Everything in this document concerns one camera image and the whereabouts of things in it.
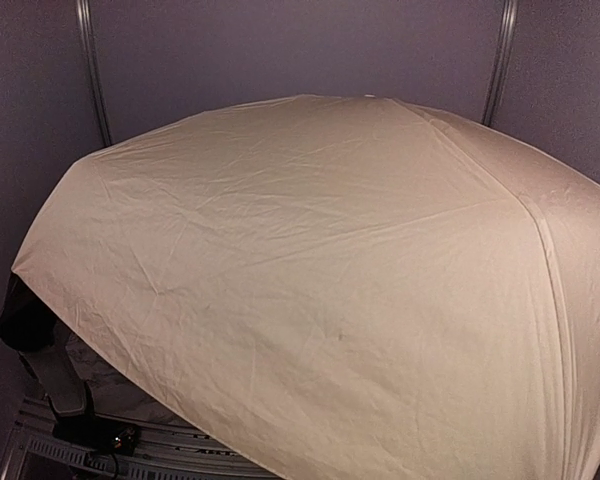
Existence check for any left aluminium frame post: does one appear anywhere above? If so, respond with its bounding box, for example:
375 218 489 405
76 0 113 147

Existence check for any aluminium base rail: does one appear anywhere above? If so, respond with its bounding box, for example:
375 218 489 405
0 397 275 479

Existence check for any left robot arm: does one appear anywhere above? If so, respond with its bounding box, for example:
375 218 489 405
0 274 140 456

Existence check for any cream and black umbrella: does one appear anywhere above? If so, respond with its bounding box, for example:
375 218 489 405
12 95 600 479

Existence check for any aluminium frame post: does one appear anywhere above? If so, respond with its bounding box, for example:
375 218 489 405
481 0 519 127
76 0 113 147

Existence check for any right aluminium frame post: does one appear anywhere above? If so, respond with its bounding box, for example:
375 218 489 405
481 0 519 127

